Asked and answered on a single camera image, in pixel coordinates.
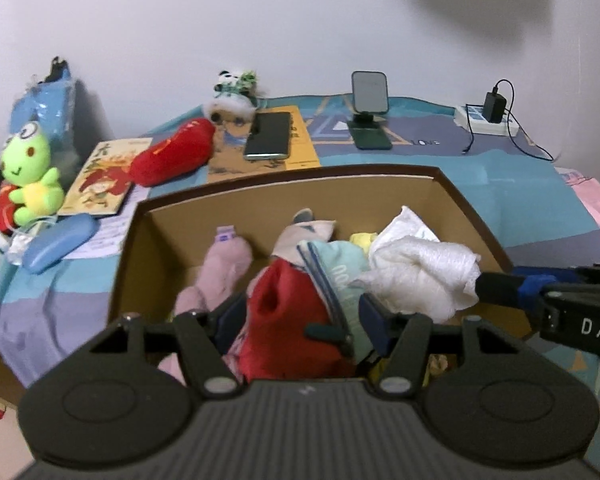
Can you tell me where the dark green phone stand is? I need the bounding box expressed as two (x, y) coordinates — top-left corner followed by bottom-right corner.
(347, 110), (394, 151)

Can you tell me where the black charger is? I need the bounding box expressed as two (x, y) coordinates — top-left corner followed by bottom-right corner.
(482, 90), (509, 125)

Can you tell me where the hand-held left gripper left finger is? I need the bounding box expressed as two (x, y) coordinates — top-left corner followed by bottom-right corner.
(87, 292), (249, 396)

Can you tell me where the blue glasses case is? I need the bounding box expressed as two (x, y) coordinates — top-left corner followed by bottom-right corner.
(20, 212), (100, 275)

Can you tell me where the clear plastic bag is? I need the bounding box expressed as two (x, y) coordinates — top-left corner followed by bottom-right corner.
(7, 217), (42, 267)

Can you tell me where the pink fuzzy sock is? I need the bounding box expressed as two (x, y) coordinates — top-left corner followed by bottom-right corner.
(157, 225), (255, 386)

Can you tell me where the white printed paper sheet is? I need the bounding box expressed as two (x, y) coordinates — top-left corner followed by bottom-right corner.
(62, 200), (142, 261)

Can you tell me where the illustrated picture book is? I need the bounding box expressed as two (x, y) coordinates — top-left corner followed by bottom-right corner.
(57, 137), (154, 217)

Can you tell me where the red cloth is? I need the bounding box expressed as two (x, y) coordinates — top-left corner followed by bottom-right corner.
(237, 259), (359, 382)

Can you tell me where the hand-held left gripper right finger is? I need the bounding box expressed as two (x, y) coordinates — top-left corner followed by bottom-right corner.
(358, 293), (526, 395)

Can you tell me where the small panda plush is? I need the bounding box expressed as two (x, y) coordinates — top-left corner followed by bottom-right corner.
(212, 70), (259, 99)

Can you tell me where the white furry plush toy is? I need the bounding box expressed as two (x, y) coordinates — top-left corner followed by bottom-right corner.
(203, 94), (259, 129)

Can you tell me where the yellow book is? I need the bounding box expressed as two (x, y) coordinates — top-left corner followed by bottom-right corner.
(207, 105), (321, 184)

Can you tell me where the dark smartphone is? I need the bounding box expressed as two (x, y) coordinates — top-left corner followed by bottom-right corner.
(243, 111), (293, 162)

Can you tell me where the pink grey sock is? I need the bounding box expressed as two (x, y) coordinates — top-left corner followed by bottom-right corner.
(272, 207), (337, 267)

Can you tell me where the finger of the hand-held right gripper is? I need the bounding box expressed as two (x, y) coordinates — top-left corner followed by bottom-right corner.
(474, 266), (579, 307)

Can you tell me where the black charger cable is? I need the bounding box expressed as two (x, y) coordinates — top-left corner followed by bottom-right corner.
(462, 79), (556, 163)

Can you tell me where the blue plastic bag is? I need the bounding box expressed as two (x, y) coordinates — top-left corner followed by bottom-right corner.
(8, 57), (76, 162)

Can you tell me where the white power strip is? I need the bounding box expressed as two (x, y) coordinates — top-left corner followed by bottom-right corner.
(453, 103), (520, 137)

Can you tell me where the red chili plush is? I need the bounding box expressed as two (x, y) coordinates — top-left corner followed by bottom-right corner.
(128, 118), (217, 189)

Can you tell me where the green frog plush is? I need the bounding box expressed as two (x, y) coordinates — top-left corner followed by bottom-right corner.
(0, 120), (66, 234)

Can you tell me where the yellow cloth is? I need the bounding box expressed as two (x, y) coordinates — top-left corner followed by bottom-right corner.
(348, 231), (380, 252)

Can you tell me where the brown cardboard box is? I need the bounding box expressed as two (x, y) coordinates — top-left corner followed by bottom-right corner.
(107, 164), (544, 362)

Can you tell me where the blue purple printed tablecloth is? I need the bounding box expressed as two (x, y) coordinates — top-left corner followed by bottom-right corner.
(0, 92), (600, 461)

